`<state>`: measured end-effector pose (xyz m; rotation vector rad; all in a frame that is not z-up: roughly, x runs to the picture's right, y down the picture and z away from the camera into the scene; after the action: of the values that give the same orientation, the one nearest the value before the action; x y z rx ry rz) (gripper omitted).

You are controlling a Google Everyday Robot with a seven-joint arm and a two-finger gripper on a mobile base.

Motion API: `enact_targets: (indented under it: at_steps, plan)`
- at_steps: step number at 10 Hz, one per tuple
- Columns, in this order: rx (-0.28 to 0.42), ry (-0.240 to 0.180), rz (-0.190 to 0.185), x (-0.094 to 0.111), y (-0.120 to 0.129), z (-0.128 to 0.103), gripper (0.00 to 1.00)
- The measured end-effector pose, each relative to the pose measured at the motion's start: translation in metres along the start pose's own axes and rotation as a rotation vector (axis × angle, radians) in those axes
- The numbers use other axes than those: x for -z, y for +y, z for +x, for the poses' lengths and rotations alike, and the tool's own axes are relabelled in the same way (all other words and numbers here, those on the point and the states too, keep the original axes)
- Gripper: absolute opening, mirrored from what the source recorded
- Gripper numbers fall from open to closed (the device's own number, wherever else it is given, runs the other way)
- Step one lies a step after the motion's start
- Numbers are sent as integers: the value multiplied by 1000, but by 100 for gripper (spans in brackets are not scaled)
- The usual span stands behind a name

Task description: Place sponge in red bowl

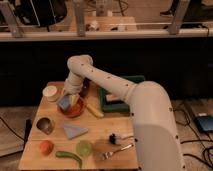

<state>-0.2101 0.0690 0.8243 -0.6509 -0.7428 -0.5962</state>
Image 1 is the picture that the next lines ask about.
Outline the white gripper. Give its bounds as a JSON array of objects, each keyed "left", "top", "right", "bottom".
[{"left": 64, "top": 79, "right": 82, "bottom": 95}]

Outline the blue yellow sponge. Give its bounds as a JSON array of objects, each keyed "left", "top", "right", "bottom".
[{"left": 57, "top": 94, "right": 79, "bottom": 111}]

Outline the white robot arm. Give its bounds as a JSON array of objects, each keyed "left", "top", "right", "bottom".
[{"left": 64, "top": 55, "right": 186, "bottom": 171}]

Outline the red bowl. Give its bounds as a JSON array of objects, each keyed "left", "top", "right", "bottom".
[{"left": 59, "top": 98, "right": 85, "bottom": 118}]

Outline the white cup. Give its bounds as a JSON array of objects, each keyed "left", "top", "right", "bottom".
[{"left": 42, "top": 85, "right": 58, "bottom": 102}]

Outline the yellow banana toy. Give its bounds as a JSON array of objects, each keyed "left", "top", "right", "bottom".
[{"left": 86, "top": 104, "right": 104, "bottom": 118}]

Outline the green tray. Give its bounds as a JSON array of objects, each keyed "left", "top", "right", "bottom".
[{"left": 99, "top": 75, "right": 145, "bottom": 113}]

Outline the blue triangular cloth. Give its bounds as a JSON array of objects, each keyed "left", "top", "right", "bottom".
[{"left": 63, "top": 124, "right": 88, "bottom": 139}]

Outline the metal cup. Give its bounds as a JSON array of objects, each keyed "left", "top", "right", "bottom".
[{"left": 36, "top": 117, "right": 54, "bottom": 135}]

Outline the green plate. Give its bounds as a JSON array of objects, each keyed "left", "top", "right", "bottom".
[{"left": 76, "top": 140, "right": 92, "bottom": 157}]

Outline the orange tomato toy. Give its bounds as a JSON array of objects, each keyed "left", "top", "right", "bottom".
[{"left": 39, "top": 140, "right": 54, "bottom": 156}]

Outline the black dish brush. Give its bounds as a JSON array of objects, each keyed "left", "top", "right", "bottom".
[{"left": 109, "top": 132, "right": 134, "bottom": 146}]

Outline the green pepper toy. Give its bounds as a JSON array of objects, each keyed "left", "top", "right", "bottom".
[{"left": 55, "top": 151, "right": 83, "bottom": 169}]

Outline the silver fork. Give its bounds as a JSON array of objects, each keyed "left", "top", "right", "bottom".
[{"left": 101, "top": 143, "right": 134, "bottom": 160}]

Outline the black laptop device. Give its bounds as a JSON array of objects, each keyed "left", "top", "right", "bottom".
[{"left": 195, "top": 116, "right": 213, "bottom": 133}]

